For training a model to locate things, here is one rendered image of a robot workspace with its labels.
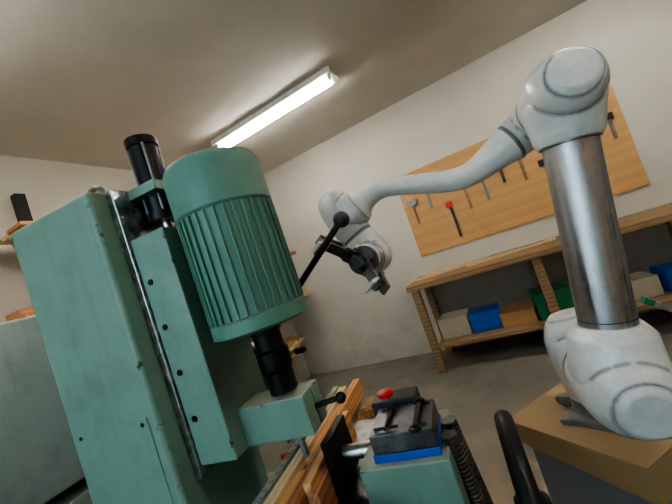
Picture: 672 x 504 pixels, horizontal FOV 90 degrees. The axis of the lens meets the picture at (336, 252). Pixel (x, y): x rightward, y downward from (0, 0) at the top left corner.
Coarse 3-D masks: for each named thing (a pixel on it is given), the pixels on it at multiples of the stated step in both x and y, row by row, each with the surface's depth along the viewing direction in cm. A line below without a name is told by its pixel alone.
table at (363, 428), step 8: (352, 416) 82; (360, 424) 76; (368, 424) 75; (360, 432) 73; (368, 432) 72; (360, 440) 70; (360, 464) 62; (352, 480) 58; (360, 480) 57; (352, 488) 56; (360, 488) 55; (352, 496) 54; (360, 496) 53
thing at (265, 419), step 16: (304, 384) 62; (256, 400) 62; (272, 400) 59; (288, 400) 57; (304, 400) 57; (320, 400) 62; (240, 416) 61; (256, 416) 60; (272, 416) 59; (288, 416) 58; (304, 416) 57; (320, 416) 60; (256, 432) 60; (272, 432) 59; (288, 432) 58; (304, 432) 57
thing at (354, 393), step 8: (352, 384) 91; (360, 384) 93; (352, 392) 86; (360, 392) 91; (352, 400) 85; (336, 408) 79; (344, 408) 79; (352, 408) 83; (328, 424) 73; (320, 440) 67; (312, 448) 65; (304, 464) 60; (304, 472) 58; (288, 488) 55; (288, 496) 53
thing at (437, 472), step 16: (368, 448) 55; (448, 448) 48; (368, 464) 51; (384, 464) 49; (400, 464) 48; (416, 464) 47; (432, 464) 46; (448, 464) 46; (368, 480) 49; (384, 480) 49; (400, 480) 48; (416, 480) 47; (432, 480) 47; (448, 480) 46; (368, 496) 50; (384, 496) 49; (400, 496) 48; (416, 496) 47; (432, 496) 47; (448, 496) 46; (464, 496) 46
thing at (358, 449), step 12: (336, 420) 60; (336, 432) 58; (348, 432) 62; (324, 444) 54; (336, 444) 56; (348, 444) 58; (360, 444) 56; (324, 456) 54; (336, 456) 55; (348, 456) 56; (360, 456) 56; (336, 468) 54; (348, 468) 57; (336, 480) 54; (348, 480) 56; (336, 492) 54
